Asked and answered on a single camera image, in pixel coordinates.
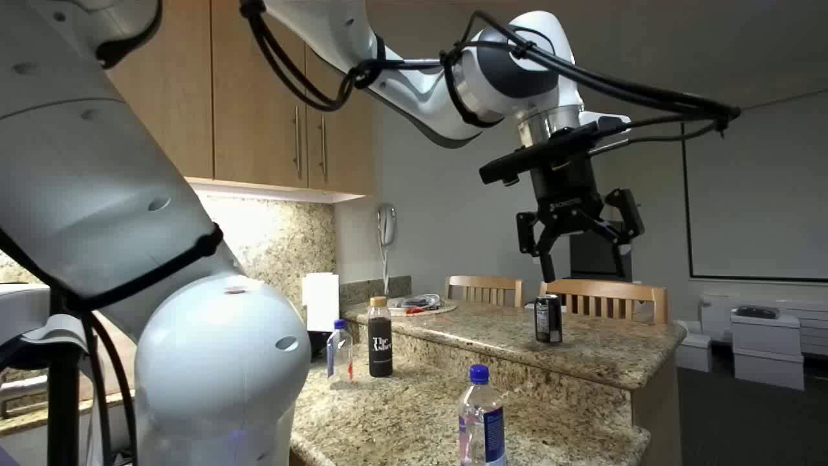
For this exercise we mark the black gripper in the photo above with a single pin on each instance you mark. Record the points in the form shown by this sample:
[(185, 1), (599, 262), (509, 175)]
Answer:
[(564, 196)]

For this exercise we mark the clear blue-capped water bottle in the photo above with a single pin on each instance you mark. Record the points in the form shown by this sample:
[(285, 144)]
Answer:
[(482, 417)]

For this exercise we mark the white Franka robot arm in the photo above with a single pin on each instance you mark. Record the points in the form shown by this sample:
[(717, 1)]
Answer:
[(86, 173)]

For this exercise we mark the small clear blue-capped bottle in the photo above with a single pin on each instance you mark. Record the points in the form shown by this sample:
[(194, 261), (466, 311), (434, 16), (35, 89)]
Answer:
[(341, 350)]

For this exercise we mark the black office chair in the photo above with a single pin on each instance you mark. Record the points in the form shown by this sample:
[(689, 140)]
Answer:
[(597, 254)]

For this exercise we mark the wooden slat-back chair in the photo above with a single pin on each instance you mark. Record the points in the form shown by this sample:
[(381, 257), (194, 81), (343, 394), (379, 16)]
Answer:
[(482, 291), (608, 301)]

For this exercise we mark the black soda can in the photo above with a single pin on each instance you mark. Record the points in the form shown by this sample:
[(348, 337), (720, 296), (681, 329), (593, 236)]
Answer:
[(548, 320)]

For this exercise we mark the small white storage box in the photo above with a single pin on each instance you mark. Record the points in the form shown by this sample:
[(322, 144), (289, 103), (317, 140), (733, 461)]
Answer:
[(694, 349)]

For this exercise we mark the white plate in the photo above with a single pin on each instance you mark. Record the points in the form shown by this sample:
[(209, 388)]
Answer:
[(422, 306)]

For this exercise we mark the large white storage box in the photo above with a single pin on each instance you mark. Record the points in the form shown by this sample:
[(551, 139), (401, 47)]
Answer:
[(767, 345)]

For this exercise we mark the white paper towel roll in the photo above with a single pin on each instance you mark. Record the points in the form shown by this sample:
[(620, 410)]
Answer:
[(322, 301)]

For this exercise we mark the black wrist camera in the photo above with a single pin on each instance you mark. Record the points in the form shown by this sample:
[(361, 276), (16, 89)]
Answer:
[(551, 150)]

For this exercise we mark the white wall phone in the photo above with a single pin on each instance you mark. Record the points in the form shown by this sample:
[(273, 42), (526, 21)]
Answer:
[(386, 226)]

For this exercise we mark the wooden wall cabinet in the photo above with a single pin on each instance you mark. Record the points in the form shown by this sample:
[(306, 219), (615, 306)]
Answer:
[(249, 95)]

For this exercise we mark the black camera stand pole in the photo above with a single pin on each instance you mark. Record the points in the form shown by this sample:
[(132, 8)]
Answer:
[(64, 390)]

